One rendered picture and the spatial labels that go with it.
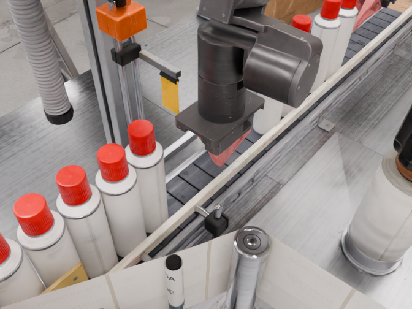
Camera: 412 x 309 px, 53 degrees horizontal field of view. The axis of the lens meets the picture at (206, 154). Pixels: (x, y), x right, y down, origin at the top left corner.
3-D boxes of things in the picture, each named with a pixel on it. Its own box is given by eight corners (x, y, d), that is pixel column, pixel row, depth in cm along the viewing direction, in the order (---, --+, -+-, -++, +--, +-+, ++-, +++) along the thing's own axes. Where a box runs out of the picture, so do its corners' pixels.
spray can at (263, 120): (268, 141, 78) (286, 47, 63) (246, 128, 81) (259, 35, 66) (283, 127, 81) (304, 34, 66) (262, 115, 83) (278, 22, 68)
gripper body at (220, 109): (265, 111, 53) (272, 61, 47) (214, 154, 47) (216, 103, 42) (225, 90, 56) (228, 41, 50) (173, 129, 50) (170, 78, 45)
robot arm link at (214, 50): (217, 3, 45) (186, 24, 41) (273, 21, 42) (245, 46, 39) (215, 58, 50) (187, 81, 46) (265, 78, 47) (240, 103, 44)
